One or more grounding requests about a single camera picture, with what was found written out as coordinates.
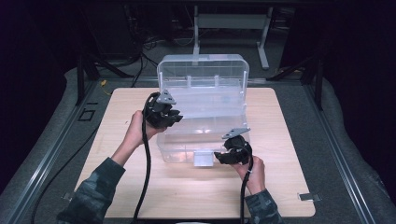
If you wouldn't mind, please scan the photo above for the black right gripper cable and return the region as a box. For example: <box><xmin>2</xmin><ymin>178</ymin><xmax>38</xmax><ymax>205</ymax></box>
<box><xmin>238</xmin><ymin>144</ymin><xmax>255</xmax><ymax>224</ymax></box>

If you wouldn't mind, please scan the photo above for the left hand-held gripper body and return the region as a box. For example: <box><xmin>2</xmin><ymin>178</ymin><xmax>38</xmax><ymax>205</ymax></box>
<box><xmin>143</xmin><ymin>89</ymin><xmax>177</xmax><ymax>129</ymax></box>

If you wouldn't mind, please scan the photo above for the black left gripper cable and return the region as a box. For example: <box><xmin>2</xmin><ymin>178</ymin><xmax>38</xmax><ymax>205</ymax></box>
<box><xmin>132</xmin><ymin>91</ymin><xmax>162</xmax><ymax>224</ymax></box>

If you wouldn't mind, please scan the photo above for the grey aluminium rail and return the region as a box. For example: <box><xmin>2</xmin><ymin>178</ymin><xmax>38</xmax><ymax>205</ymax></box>
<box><xmin>0</xmin><ymin>81</ymin><xmax>98</xmax><ymax>224</ymax></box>
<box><xmin>303</xmin><ymin>83</ymin><xmax>378</xmax><ymax>224</ymax></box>

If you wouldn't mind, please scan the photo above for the person's left hand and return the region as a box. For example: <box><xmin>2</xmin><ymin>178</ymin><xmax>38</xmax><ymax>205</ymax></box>
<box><xmin>123</xmin><ymin>109</ymin><xmax>166</xmax><ymax>151</ymax></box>

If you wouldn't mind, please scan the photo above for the white metal table frame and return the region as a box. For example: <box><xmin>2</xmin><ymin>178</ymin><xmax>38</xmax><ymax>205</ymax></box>
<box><xmin>191</xmin><ymin>4</ymin><xmax>275</xmax><ymax>70</ymax></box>

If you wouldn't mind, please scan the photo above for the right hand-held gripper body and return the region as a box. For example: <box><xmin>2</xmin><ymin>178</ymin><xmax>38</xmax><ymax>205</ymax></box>
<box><xmin>220</xmin><ymin>126</ymin><xmax>253</xmax><ymax>165</ymax></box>

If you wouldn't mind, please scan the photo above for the bundle of dark cables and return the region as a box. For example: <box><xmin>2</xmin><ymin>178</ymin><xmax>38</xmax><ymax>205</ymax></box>
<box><xmin>124</xmin><ymin>6</ymin><xmax>200</xmax><ymax>88</ymax></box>

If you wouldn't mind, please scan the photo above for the black metal stand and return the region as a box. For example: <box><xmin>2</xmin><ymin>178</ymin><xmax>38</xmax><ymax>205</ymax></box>
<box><xmin>76</xmin><ymin>50</ymin><xmax>134</xmax><ymax>106</ymax></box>
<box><xmin>267</xmin><ymin>49</ymin><xmax>325</xmax><ymax>111</ymax></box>

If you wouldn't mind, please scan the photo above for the small yellow plug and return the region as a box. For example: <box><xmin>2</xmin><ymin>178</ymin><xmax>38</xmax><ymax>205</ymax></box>
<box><xmin>99</xmin><ymin>79</ymin><xmax>112</xmax><ymax>95</ymax></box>

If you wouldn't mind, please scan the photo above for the clear plastic tiered storage box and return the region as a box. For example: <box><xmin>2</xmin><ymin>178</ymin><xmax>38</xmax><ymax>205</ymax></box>
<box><xmin>156</xmin><ymin>53</ymin><xmax>251</xmax><ymax>168</ymax></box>

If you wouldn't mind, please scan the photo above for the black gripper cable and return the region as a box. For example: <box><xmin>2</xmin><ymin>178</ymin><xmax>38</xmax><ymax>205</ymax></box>
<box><xmin>132</xmin><ymin>91</ymin><xmax>162</xmax><ymax>224</ymax></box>
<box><xmin>238</xmin><ymin>144</ymin><xmax>255</xmax><ymax>224</ymax></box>

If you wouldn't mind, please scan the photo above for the person's right hand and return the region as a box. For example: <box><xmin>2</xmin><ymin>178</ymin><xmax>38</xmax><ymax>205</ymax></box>
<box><xmin>231</xmin><ymin>155</ymin><xmax>266</xmax><ymax>196</ymax></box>

